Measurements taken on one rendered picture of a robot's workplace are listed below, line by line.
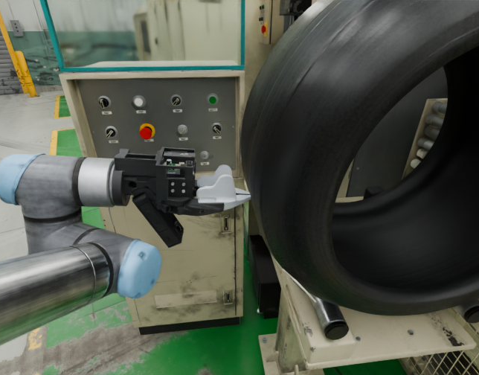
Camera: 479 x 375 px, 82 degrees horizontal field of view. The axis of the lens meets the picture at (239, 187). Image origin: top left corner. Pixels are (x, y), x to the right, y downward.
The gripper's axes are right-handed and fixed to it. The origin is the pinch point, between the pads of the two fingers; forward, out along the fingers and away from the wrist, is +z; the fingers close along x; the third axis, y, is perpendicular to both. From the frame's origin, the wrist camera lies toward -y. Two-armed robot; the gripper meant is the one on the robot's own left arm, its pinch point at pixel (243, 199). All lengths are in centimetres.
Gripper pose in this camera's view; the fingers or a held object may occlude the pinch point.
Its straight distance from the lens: 47.1
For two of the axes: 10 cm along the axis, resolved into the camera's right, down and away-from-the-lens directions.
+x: -1.2, -4.9, 8.6
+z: 9.9, 0.4, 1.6
